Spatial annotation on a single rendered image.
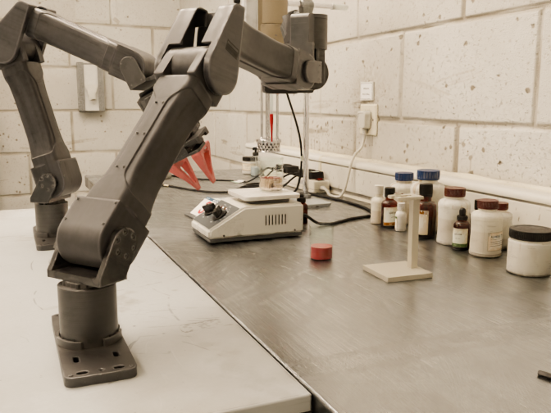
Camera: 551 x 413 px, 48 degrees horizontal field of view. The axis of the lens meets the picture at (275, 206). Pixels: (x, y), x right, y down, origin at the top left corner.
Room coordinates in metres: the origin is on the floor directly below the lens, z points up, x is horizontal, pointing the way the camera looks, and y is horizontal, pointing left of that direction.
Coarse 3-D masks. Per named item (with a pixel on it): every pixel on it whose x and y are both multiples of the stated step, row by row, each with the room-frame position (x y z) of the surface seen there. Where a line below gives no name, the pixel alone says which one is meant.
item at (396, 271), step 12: (408, 228) 0.97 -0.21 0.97; (408, 240) 0.97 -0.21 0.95; (408, 252) 0.97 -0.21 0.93; (372, 264) 0.99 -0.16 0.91; (384, 264) 0.99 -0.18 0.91; (396, 264) 0.99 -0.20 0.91; (408, 264) 0.97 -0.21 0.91; (384, 276) 0.92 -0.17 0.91; (396, 276) 0.92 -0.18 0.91; (408, 276) 0.92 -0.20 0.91; (420, 276) 0.93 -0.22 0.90; (432, 276) 0.94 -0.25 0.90
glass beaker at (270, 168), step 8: (264, 160) 1.25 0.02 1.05; (272, 160) 1.25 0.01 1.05; (280, 160) 1.26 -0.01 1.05; (264, 168) 1.25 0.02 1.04; (272, 168) 1.25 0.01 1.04; (280, 168) 1.26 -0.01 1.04; (264, 176) 1.25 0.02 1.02; (272, 176) 1.25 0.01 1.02; (280, 176) 1.26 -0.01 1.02; (264, 184) 1.25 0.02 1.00; (272, 184) 1.25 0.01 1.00; (280, 184) 1.26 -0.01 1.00; (264, 192) 1.26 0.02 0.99; (272, 192) 1.25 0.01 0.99
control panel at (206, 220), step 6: (216, 204) 1.28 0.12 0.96; (222, 204) 1.26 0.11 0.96; (228, 204) 1.25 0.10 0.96; (222, 210) 1.23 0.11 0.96; (228, 210) 1.21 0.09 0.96; (234, 210) 1.20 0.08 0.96; (198, 216) 1.27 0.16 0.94; (204, 216) 1.25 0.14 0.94; (210, 216) 1.23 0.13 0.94; (198, 222) 1.23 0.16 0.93; (204, 222) 1.21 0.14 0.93; (210, 222) 1.20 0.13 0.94; (216, 222) 1.18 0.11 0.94; (210, 228) 1.17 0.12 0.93
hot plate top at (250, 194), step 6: (228, 192) 1.29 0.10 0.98; (234, 192) 1.26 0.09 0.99; (240, 192) 1.26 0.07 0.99; (246, 192) 1.26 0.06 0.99; (252, 192) 1.26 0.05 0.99; (258, 192) 1.26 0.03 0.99; (282, 192) 1.26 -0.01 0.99; (288, 192) 1.26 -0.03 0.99; (294, 192) 1.26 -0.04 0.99; (240, 198) 1.22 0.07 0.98; (246, 198) 1.20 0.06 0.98; (252, 198) 1.20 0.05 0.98; (258, 198) 1.20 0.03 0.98; (264, 198) 1.21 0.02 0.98; (270, 198) 1.21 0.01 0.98; (276, 198) 1.22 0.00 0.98; (282, 198) 1.22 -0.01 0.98; (288, 198) 1.23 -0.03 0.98
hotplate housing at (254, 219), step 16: (240, 208) 1.19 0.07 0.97; (256, 208) 1.19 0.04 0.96; (272, 208) 1.21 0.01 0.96; (288, 208) 1.22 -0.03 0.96; (192, 224) 1.27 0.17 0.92; (224, 224) 1.17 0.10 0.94; (240, 224) 1.18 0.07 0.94; (256, 224) 1.19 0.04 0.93; (272, 224) 1.21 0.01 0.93; (288, 224) 1.22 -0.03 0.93; (208, 240) 1.17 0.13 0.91; (224, 240) 1.17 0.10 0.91
